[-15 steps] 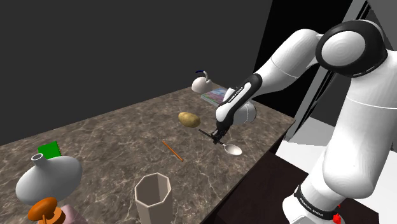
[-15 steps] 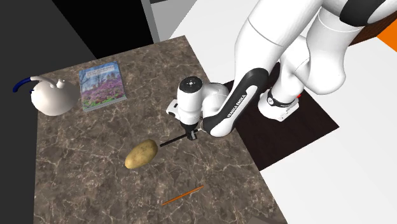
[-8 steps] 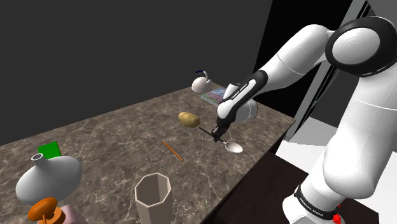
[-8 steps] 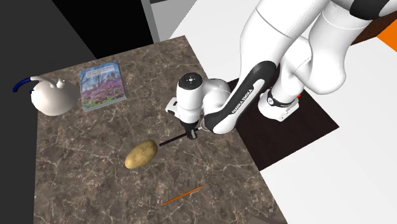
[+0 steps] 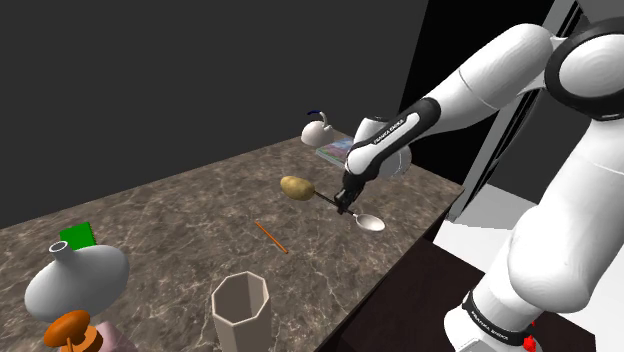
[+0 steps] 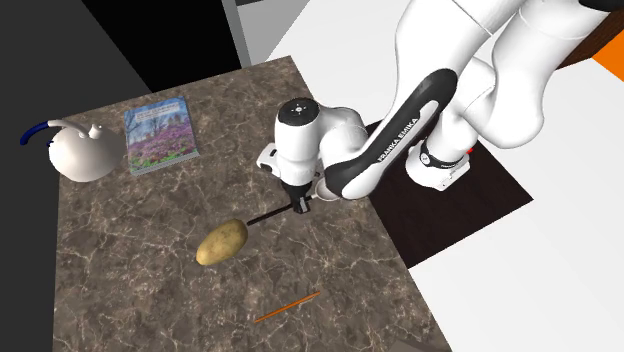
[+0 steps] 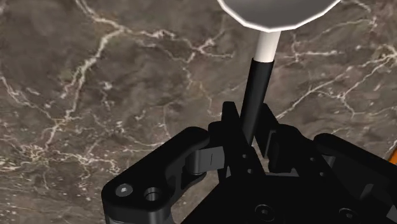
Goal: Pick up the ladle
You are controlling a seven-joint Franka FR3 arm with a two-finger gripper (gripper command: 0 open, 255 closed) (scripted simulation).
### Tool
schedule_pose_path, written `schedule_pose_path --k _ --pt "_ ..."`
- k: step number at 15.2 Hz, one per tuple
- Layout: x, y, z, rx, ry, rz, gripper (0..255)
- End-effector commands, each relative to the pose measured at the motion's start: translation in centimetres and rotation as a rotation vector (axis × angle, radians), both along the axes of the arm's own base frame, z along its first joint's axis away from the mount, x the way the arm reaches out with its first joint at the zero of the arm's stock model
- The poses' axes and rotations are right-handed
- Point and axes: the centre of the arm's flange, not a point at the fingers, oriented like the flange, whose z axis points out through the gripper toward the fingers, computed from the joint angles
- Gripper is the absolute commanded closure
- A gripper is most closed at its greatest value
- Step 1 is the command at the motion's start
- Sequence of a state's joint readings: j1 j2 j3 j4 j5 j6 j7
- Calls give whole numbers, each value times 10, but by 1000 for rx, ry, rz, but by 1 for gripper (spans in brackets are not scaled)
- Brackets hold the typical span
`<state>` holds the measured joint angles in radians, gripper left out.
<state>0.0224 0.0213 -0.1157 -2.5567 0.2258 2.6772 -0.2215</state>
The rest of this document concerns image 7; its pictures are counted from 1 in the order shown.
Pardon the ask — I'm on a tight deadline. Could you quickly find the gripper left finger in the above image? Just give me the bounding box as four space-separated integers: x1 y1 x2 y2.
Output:
101 101 266 224

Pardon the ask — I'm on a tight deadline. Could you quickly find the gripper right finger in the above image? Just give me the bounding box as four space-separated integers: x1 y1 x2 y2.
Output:
254 103 397 220

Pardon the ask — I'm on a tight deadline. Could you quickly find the orange object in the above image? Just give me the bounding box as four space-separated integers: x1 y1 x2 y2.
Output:
385 145 397 166

